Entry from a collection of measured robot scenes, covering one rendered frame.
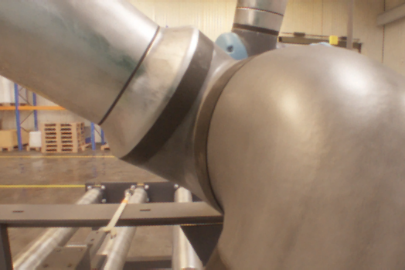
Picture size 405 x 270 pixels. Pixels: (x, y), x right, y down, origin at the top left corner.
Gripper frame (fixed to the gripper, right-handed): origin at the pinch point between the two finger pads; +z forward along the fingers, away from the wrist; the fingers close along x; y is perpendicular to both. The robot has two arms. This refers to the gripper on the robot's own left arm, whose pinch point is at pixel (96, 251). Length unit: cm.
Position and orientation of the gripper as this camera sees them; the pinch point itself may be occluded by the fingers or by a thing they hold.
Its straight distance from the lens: 48.0
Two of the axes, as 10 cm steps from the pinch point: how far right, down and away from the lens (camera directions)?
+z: -1.1, -1.1, 9.9
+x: 0.1, -9.9, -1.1
